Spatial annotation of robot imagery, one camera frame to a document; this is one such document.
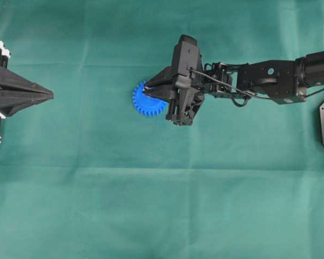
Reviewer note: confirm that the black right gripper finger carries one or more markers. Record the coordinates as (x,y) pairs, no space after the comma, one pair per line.
(165,78)
(161,92)

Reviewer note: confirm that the green table cloth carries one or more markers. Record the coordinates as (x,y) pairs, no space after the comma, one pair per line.
(84,175)

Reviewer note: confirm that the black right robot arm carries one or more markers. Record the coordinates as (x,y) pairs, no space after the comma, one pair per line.
(281,81)

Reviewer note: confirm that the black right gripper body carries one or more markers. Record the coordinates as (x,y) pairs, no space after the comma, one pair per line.
(215,79)

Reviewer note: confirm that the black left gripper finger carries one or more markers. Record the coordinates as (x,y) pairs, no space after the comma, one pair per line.
(11,103)
(11,81)

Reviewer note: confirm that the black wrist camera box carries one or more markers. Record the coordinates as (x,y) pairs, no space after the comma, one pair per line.
(186,56)

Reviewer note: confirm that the blue plastic gear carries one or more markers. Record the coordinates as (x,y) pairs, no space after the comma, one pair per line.
(145,105)

